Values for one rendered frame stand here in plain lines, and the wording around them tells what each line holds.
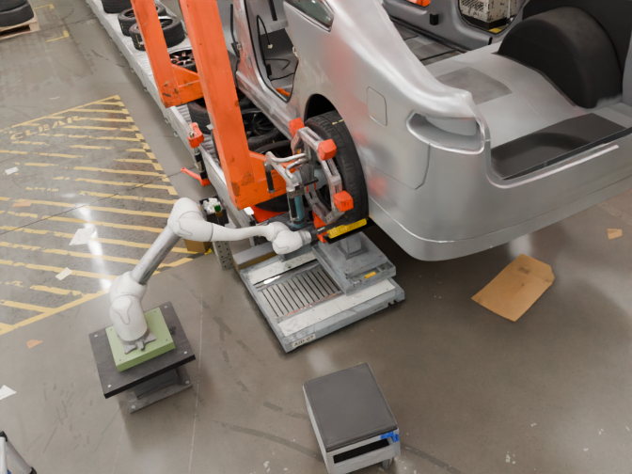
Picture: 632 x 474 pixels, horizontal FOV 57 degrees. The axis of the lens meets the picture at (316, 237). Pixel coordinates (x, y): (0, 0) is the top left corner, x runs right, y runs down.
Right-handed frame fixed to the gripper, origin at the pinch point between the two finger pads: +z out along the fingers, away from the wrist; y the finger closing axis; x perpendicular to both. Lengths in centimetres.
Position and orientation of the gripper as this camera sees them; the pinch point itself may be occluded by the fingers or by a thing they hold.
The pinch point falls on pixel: (339, 222)
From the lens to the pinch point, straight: 339.5
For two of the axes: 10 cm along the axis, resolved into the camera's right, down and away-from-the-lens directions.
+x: -3.9, -9.2, 1.0
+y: 2.2, -2.0, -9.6
